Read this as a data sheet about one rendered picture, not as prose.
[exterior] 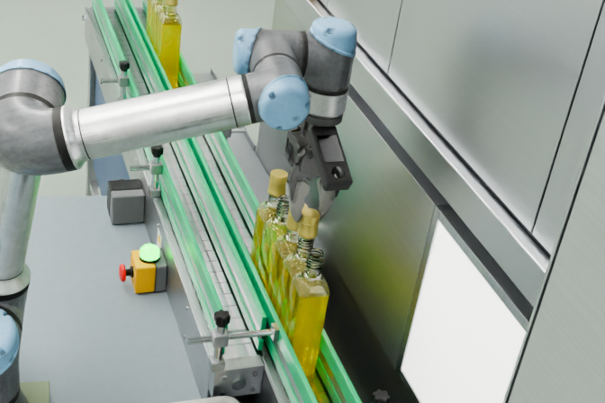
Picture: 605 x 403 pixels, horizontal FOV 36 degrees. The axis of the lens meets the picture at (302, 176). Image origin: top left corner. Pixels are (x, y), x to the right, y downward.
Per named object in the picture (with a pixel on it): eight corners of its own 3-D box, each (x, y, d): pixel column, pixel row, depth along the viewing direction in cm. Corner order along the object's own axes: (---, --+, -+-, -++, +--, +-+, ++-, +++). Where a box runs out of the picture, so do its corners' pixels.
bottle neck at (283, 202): (292, 223, 176) (295, 201, 174) (277, 224, 175) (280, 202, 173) (287, 214, 178) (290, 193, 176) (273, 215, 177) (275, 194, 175)
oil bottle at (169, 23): (177, 85, 270) (185, -8, 256) (158, 85, 268) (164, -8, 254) (174, 76, 275) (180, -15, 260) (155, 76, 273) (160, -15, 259)
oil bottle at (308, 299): (315, 375, 172) (332, 282, 162) (286, 379, 170) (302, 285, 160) (305, 354, 177) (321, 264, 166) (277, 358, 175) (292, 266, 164)
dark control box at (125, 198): (143, 224, 230) (145, 195, 226) (111, 226, 227) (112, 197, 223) (138, 206, 236) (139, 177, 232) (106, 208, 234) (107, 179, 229)
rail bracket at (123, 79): (128, 110, 254) (130, 65, 247) (101, 111, 251) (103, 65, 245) (126, 102, 257) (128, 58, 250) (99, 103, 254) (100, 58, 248)
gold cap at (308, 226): (320, 238, 164) (323, 218, 162) (301, 240, 163) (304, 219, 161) (312, 227, 167) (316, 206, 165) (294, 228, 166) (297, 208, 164)
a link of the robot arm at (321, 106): (356, 95, 151) (309, 97, 149) (351, 120, 154) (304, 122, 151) (338, 76, 157) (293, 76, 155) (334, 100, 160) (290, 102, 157)
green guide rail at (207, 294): (224, 354, 173) (228, 321, 169) (219, 355, 173) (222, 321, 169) (94, 6, 313) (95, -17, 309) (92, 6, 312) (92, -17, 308)
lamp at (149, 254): (161, 263, 205) (162, 252, 203) (140, 264, 203) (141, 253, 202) (158, 251, 208) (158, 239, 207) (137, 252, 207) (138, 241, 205)
